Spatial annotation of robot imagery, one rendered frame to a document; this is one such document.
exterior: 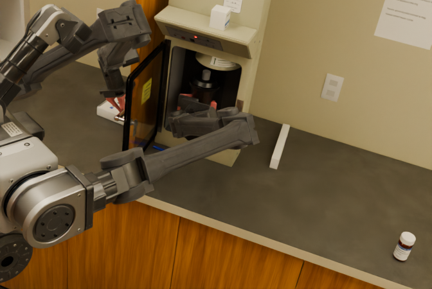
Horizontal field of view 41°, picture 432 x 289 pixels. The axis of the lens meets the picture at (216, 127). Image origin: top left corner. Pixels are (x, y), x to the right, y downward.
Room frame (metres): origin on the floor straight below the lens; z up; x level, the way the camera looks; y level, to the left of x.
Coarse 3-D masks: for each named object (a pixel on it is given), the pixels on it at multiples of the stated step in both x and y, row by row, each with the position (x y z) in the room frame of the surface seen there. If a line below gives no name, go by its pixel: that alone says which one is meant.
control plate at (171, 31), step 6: (168, 30) 1.77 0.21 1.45; (174, 30) 1.75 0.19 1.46; (180, 30) 1.73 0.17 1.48; (174, 36) 1.79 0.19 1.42; (180, 36) 1.77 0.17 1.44; (186, 36) 1.75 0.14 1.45; (192, 36) 1.74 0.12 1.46; (198, 36) 1.72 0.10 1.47; (198, 42) 1.77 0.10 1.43; (204, 42) 1.75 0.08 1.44; (210, 42) 1.73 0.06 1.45; (216, 42) 1.72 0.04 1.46; (216, 48) 1.76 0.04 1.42
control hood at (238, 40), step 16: (160, 16) 1.74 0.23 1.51; (176, 16) 1.76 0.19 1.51; (192, 16) 1.78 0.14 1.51; (208, 16) 1.80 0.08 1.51; (192, 32) 1.71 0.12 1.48; (208, 32) 1.69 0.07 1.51; (224, 32) 1.70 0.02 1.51; (240, 32) 1.72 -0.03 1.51; (256, 32) 1.75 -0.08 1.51; (224, 48) 1.73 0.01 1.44; (240, 48) 1.69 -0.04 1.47
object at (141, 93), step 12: (156, 48) 1.75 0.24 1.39; (144, 60) 1.65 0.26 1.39; (156, 60) 1.75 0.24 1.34; (132, 72) 1.56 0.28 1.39; (144, 72) 1.65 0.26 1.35; (156, 72) 1.76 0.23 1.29; (144, 84) 1.65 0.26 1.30; (156, 84) 1.77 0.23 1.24; (132, 96) 1.57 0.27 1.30; (144, 96) 1.66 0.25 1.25; (156, 96) 1.78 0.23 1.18; (132, 108) 1.57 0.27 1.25; (144, 108) 1.67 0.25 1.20; (156, 108) 1.79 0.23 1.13; (144, 120) 1.68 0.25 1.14; (132, 132) 1.59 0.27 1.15; (144, 132) 1.69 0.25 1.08; (132, 144) 1.59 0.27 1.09; (144, 144) 1.70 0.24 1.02
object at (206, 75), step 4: (204, 72) 1.82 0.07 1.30; (208, 72) 1.82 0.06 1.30; (196, 76) 1.83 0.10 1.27; (200, 76) 1.83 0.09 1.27; (204, 76) 1.81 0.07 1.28; (208, 76) 1.82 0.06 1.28; (212, 76) 1.85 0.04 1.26; (192, 80) 1.81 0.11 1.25; (196, 80) 1.80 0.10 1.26; (200, 80) 1.80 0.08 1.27; (204, 80) 1.81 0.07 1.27; (208, 80) 1.81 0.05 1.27; (212, 80) 1.82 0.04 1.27; (216, 80) 1.84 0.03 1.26; (196, 84) 1.79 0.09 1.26; (200, 84) 1.78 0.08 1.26; (204, 84) 1.78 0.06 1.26; (208, 84) 1.79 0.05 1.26; (212, 84) 1.80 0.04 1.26; (216, 84) 1.81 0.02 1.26
